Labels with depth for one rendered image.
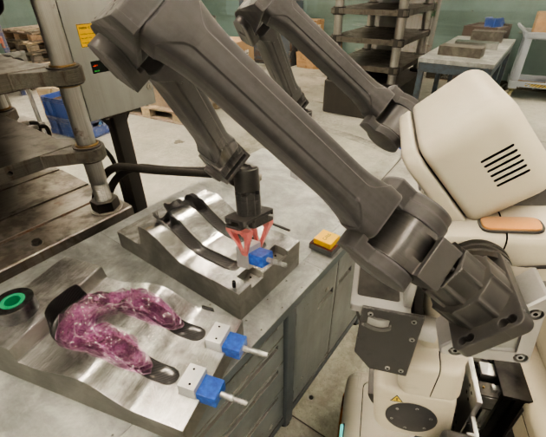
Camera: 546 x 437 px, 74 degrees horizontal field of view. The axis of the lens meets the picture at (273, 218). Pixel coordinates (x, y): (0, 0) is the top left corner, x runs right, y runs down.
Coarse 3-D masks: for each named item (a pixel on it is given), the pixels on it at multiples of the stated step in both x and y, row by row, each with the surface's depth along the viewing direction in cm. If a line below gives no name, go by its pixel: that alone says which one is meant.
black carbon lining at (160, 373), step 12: (72, 288) 85; (60, 300) 83; (72, 300) 86; (48, 312) 79; (60, 312) 84; (192, 324) 82; (180, 336) 80; (192, 336) 80; (204, 336) 80; (156, 360) 74; (156, 372) 73; (168, 372) 73; (168, 384) 70
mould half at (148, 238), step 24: (192, 216) 107; (120, 240) 113; (144, 240) 103; (168, 240) 99; (216, 240) 104; (264, 240) 103; (288, 240) 102; (168, 264) 101; (192, 264) 95; (216, 264) 95; (288, 264) 102; (192, 288) 98; (216, 288) 90; (240, 288) 87; (264, 288) 95; (240, 312) 89
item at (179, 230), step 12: (168, 204) 107; (180, 204) 110; (192, 204) 109; (204, 204) 111; (156, 216) 104; (168, 216) 114; (204, 216) 108; (216, 216) 110; (180, 228) 103; (216, 228) 107; (192, 240) 102; (240, 240) 104; (204, 252) 100; (216, 252) 99; (228, 264) 95
